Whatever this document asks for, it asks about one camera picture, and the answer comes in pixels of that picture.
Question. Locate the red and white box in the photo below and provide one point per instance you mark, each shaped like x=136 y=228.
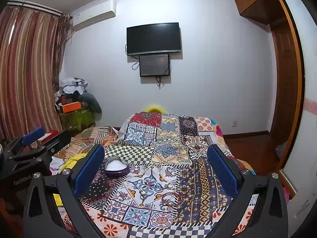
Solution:
x=48 y=136

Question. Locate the white wall air conditioner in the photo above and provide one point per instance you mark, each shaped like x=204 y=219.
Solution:
x=95 y=14

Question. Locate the yellow cloth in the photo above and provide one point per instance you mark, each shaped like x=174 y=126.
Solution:
x=70 y=163

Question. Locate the striped patchwork blanket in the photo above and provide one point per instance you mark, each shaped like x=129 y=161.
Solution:
x=83 y=142

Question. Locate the purple heart-shaped tin box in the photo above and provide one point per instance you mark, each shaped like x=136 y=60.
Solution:
x=116 y=167

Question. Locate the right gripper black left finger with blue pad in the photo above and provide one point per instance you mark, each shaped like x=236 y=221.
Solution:
x=42 y=218

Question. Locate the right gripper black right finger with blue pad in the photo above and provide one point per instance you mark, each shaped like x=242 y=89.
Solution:
x=269 y=216

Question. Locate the colourful patchwork bedspread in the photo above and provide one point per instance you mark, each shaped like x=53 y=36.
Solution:
x=171 y=189

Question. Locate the orange box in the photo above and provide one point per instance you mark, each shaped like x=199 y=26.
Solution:
x=71 y=107

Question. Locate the red striped curtain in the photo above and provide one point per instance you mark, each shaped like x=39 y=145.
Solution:
x=32 y=50

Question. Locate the small black wall monitor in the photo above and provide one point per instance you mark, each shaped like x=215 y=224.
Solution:
x=155 y=65

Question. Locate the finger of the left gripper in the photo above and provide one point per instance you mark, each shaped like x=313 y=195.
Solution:
x=20 y=143
x=55 y=144

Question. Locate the pile of clothes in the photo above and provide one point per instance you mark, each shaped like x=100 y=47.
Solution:
x=76 y=89

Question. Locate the large black wall television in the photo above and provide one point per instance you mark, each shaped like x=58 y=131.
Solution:
x=153 y=38

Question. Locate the yellow object behind bed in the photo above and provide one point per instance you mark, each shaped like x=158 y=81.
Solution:
x=154 y=108

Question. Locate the green patterned box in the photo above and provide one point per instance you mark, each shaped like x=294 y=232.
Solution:
x=77 y=120

